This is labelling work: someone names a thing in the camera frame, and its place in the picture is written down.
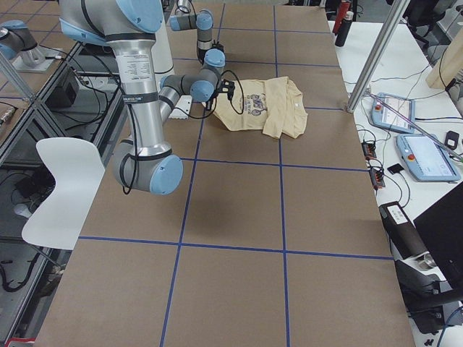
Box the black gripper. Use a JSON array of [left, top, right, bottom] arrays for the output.
[[205, 92, 218, 111]]

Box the beige long sleeve graphic shirt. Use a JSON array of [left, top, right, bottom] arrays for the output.
[[213, 77, 308, 139]]

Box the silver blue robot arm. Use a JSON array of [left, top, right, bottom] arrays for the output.
[[59, 1, 225, 195], [169, 1, 224, 64]]

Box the white plastic chair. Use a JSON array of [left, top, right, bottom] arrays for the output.
[[22, 137, 105, 250]]

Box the black water bottle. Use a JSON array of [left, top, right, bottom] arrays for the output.
[[335, 11, 354, 47]]

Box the red water bottle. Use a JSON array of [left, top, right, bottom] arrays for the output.
[[333, 0, 351, 35]]

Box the far blue teach pendant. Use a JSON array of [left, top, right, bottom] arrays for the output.
[[370, 93, 415, 134]]

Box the blue teach pendant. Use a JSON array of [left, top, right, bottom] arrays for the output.
[[396, 134, 461, 182], [370, 93, 415, 134]]

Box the near blue teach pendant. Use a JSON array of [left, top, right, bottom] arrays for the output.
[[396, 134, 461, 182]]

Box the black monitor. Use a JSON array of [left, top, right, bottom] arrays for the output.
[[414, 184, 462, 288]]

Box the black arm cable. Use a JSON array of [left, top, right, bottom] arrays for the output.
[[186, 69, 249, 120]]

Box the aluminium frame post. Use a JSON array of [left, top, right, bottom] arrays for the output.
[[346, 0, 410, 113]]

